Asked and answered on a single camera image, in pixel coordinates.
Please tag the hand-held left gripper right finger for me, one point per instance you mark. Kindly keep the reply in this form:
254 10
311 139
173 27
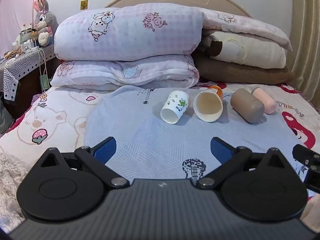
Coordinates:
220 150

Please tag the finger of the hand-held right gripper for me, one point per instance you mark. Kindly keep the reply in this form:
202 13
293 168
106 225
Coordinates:
303 153

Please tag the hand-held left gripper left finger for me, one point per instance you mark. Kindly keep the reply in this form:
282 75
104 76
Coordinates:
106 150

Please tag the cream cup with orange base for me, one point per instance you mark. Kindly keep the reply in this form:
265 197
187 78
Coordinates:
208 105

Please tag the grey-brown plastic cup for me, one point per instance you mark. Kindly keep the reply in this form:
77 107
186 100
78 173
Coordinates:
247 105

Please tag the white printed paper cup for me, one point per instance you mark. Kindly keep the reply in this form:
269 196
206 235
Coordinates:
175 107

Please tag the pink plastic cup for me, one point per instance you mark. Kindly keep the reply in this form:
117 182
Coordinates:
267 101

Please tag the light blue guitar-print mat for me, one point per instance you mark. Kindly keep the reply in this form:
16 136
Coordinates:
140 135

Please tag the bear print bedsheet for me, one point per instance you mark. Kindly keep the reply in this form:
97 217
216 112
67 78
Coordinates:
57 120

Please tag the brown folded blanket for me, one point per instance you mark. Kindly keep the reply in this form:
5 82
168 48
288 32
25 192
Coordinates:
240 73

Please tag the green hanging pouch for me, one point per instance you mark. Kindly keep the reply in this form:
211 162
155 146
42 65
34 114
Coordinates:
45 82

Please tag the beige fluffy blanket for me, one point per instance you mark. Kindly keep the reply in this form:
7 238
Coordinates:
11 180

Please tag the cream folded blanket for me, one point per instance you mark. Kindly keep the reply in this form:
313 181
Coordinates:
260 52

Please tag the dark cloth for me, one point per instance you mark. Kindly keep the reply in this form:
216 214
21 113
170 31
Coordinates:
5 117

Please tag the pink checked folded quilt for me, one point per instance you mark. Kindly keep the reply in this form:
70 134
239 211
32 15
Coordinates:
130 35

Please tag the bedside table with patterned cloth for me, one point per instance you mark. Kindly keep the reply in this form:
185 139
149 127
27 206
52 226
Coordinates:
22 67

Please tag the pink printed folded blanket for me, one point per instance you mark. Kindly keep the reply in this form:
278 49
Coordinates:
252 26

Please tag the white electric kettle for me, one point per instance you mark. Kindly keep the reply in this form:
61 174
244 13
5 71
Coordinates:
25 33

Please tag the grey plush rabbit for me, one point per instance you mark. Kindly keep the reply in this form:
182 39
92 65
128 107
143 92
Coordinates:
43 22

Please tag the pink bed net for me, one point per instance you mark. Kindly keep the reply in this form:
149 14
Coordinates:
15 10

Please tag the yellow wall sticker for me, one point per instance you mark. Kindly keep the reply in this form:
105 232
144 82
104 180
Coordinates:
84 5

